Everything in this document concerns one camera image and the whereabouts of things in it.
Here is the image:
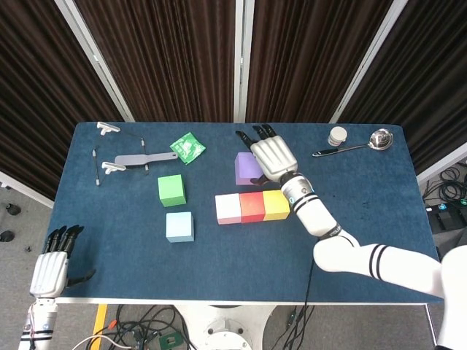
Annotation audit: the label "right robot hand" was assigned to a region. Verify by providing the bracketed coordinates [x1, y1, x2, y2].
[235, 123, 298, 185]

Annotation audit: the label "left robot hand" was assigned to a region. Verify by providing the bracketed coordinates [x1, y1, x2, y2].
[28, 225, 97, 298]

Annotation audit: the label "purple cube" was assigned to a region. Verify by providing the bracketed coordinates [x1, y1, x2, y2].
[234, 152, 264, 186]

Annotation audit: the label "yellow cube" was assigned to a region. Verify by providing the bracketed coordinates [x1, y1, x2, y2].
[262, 189, 291, 222]

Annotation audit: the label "red cube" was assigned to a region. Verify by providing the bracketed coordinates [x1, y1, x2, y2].
[239, 191, 266, 223]

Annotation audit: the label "green cube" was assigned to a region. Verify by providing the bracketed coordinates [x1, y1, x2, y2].
[157, 174, 187, 208]

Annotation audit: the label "light blue cube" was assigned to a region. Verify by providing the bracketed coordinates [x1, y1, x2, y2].
[165, 211, 195, 244]

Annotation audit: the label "pink cube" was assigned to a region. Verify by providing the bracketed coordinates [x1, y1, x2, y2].
[215, 193, 242, 225]

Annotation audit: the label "white medicine jar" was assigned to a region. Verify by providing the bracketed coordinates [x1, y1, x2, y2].
[327, 125, 347, 147]

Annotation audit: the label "yellow floor tape strip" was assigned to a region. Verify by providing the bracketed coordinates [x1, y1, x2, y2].
[93, 304, 109, 343]

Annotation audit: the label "green sachet packet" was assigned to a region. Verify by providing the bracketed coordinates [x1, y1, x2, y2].
[169, 131, 207, 166]

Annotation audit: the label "brown folding screen panel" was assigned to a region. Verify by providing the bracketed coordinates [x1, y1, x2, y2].
[0, 0, 135, 209]
[235, 0, 406, 123]
[330, 0, 467, 185]
[54, 0, 244, 123]

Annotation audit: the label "blue velvet table cloth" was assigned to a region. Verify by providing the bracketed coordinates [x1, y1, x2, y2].
[31, 122, 446, 303]

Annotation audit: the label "green circuit board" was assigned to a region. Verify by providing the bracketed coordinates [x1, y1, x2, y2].
[159, 333, 182, 350]

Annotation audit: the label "black power strip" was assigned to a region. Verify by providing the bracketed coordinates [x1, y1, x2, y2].
[425, 203, 457, 231]

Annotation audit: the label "white floor cable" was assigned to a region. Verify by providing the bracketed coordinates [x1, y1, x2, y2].
[72, 334, 127, 350]

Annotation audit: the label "tangled black floor cables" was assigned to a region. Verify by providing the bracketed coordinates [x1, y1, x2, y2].
[109, 304, 194, 350]
[422, 163, 467, 207]

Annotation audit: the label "steel ladle black handle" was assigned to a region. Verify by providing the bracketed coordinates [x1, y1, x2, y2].
[312, 128, 395, 158]

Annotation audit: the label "white wire folding stand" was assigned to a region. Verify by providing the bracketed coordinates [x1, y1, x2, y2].
[90, 122, 149, 187]

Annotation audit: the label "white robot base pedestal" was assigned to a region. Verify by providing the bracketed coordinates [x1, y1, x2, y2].
[174, 304, 274, 350]

